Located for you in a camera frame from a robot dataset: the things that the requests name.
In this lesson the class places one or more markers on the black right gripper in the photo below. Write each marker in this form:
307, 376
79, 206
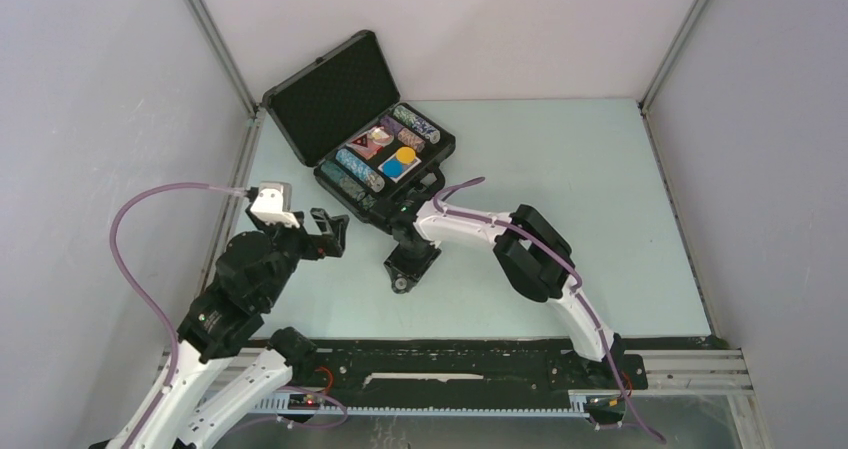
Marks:
396, 264

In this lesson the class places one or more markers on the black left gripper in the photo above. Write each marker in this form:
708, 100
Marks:
320, 245

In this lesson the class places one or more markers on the blue poker chip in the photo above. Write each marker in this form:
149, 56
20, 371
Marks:
400, 285

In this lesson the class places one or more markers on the blue round button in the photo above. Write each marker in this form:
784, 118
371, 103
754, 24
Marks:
392, 168

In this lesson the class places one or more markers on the yellow round button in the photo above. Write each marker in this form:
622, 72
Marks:
406, 155

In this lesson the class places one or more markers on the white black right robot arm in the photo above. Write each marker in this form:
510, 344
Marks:
535, 259

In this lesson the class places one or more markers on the black poker set case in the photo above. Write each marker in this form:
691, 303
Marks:
341, 95

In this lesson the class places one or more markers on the light blue grey chip row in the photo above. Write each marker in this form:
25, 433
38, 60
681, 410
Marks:
360, 169

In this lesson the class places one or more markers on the all in triangle token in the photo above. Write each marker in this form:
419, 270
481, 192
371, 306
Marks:
362, 145

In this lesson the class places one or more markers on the clear round dealer button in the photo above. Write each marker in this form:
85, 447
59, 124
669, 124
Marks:
380, 136

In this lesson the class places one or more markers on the purple orange chip row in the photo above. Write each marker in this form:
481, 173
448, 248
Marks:
403, 134

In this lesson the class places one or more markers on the green blue chip row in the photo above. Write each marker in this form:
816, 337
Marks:
417, 123

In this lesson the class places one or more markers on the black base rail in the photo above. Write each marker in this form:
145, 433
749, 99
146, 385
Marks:
452, 376

